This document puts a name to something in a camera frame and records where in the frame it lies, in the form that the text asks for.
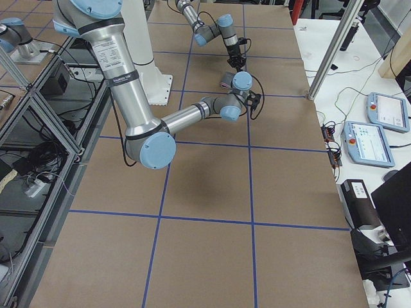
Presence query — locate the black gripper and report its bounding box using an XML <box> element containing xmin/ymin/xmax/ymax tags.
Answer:
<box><xmin>227</xmin><ymin>43</ymin><xmax>247</xmax><ymax>72</ymax></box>

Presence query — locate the pink and grey microfibre towel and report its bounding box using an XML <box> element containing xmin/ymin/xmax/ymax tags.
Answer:
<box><xmin>220</xmin><ymin>72</ymin><xmax>235</xmax><ymax>89</ymax></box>

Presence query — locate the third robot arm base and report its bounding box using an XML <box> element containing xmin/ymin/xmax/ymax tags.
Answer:
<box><xmin>1</xmin><ymin>17</ymin><xmax>46</xmax><ymax>65</ymax></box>

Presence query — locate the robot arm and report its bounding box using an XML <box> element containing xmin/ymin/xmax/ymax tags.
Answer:
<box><xmin>175</xmin><ymin>0</ymin><xmax>249</xmax><ymax>72</ymax></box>
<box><xmin>53</xmin><ymin>1</ymin><xmax>252</xmax><ymax>169</ymax></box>

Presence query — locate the teach pendant near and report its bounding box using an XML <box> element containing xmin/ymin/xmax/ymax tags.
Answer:
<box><xmin>342</xmin><ymin>121</ymin><xmax>395</xmax><ymax>168</ymax></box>

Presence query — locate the teach pendant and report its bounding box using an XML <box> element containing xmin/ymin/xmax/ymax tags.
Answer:
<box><xmin>366</xmin><ymin>92</ymin><xmax>410</xmax><ymax>133</ymax></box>
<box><xmin>342</xmin><ymin>121</ymin><xmax>395</xmax><ymax>168</ymax></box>

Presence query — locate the teach pendant far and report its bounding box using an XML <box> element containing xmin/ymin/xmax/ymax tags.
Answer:
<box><xmin>366</xmin><ymin>92</ymin><xmax>410</xmax><ymax>133</ymax></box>

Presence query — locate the black computer mouse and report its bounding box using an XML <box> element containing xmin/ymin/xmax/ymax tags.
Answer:
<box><xmin>383</xmin><ymin>169</ymin><xmax>398</xmax><ymax>182</ymax></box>

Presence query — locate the black box with label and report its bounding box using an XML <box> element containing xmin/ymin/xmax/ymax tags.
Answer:
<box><xmin>340</xmin><ymin>179</ymin><xmax>381</xmax><ymax>230</ymax></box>

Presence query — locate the black monitor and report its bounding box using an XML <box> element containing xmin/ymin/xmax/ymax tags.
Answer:
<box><xmin>371</xmin><ymin>163</ymin><xmax>410</xmax><ymax>248</ymax></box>

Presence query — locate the aluminium frame post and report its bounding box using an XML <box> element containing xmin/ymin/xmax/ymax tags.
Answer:
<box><xmin>307</xmin><ymin>0</ymin><xmax>364</xmax><ymax>101</ymax></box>

